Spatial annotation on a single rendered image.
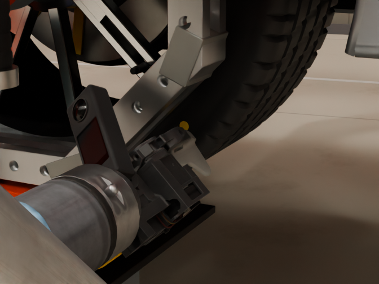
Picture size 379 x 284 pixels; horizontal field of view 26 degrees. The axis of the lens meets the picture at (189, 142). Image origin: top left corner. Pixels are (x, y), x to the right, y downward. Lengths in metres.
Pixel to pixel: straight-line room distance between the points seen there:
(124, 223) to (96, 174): 0.05
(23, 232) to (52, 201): 0.30
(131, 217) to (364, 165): 2.37
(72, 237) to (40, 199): 0.04
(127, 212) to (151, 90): 0.18
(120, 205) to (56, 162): 0.24
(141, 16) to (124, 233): 0.44
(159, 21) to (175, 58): 0.25
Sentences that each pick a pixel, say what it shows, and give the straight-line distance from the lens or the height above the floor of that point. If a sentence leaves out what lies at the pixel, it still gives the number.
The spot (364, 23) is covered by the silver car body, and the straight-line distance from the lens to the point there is 0.88.
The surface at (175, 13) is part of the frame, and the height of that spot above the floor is 0.79.
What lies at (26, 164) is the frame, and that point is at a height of 0.60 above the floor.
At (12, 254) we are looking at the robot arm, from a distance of 0.37.
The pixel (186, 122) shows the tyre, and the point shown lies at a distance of 0.95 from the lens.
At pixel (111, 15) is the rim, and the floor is 0.77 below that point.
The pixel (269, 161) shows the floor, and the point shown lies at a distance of 3.07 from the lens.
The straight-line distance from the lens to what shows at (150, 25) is 1.10.
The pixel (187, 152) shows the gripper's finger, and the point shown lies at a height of 0.64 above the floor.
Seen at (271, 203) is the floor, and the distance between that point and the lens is 2.64.
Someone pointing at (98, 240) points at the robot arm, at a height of 0.62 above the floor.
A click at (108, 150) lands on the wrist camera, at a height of 0.67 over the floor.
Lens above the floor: 0.89
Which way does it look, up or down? 16 degrees down
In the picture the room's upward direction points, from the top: straight up
